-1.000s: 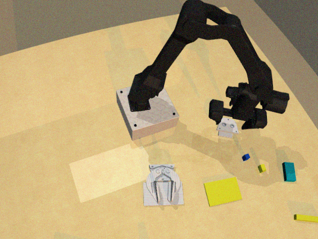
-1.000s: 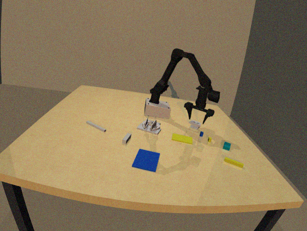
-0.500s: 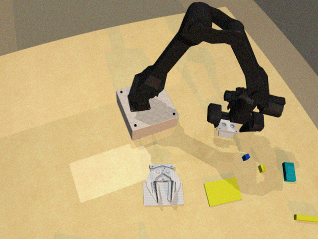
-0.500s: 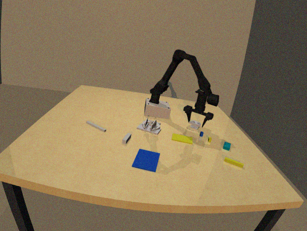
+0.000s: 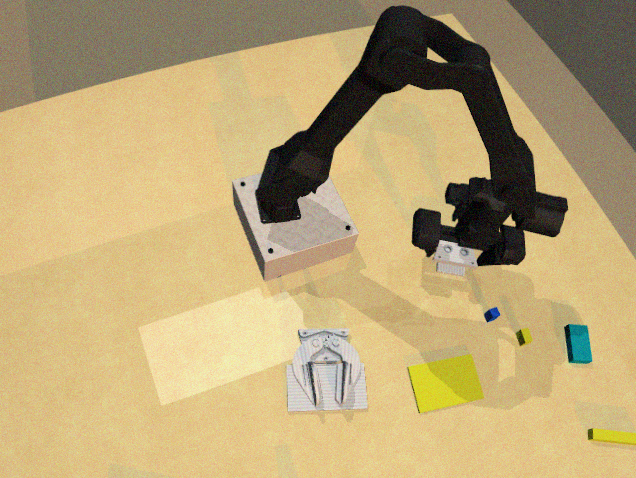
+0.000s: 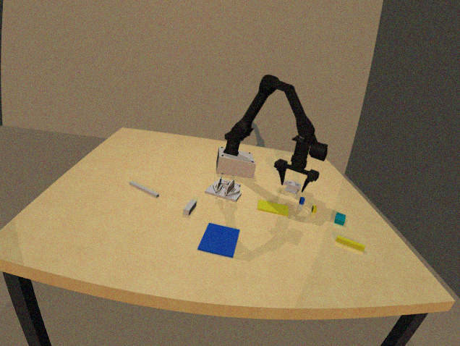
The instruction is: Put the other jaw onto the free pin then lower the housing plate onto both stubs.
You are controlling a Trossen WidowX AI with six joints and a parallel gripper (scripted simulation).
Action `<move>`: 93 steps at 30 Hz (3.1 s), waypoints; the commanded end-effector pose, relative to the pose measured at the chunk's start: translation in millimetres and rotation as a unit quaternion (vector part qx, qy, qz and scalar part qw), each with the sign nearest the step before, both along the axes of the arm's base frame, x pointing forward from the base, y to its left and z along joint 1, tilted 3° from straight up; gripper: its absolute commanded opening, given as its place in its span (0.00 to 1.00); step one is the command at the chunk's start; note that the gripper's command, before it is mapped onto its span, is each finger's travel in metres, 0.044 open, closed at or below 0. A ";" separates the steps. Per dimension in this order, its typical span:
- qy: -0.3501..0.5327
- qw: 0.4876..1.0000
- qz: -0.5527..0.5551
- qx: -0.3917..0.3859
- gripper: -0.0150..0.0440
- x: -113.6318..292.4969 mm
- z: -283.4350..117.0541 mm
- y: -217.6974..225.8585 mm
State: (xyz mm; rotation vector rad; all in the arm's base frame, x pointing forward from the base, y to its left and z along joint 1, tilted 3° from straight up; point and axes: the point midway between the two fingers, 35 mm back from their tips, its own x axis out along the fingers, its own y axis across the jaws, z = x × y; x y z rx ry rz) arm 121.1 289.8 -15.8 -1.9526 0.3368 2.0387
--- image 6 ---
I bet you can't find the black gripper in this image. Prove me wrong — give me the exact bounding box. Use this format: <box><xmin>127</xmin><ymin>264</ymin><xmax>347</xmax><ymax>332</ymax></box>
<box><xmin>273</xmin><ymin>153</ymin><xmax>320</xmax><ymax>192</ymax></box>

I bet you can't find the blue flat square plate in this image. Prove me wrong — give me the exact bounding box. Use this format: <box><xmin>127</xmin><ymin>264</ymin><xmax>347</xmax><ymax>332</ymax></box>
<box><xmin>198</xmin><ymin>223</ymin><xmax>240</xmax><ymax>258</ymax></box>

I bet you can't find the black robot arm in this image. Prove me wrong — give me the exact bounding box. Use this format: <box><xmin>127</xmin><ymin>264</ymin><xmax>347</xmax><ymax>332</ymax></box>
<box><xmin>223</xmin><ymin>75</ymin><xmax>328</xmax><ymax>161</ymax></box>

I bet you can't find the yellow flat bar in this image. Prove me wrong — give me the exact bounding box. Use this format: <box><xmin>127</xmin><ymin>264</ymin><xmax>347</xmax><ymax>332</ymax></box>
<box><xmin>336</xmin><ymin>235</ymin><xmax>366</xmax><ymax>252</ymax></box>

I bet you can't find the yellow flat rectangular plate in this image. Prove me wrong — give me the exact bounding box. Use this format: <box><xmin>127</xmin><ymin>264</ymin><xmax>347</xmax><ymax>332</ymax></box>
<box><xmin>257</xmin><ymin>200</ymin><xmax>289</xmax><ymax>216</ymax></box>

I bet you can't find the teal rectangular block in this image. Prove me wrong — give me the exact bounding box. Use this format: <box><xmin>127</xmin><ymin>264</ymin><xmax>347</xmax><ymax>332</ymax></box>
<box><xmin>334</xmin><ymin>212</ymin><xmax>346</xmax><ymax>226</ymax></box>

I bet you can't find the grey square bar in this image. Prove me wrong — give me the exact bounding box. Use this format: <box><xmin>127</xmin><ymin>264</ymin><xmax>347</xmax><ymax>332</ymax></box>
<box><xmin>129</xmin><ymin>181</ymin><xmax>159</xmax><ymax>198</ymax></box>

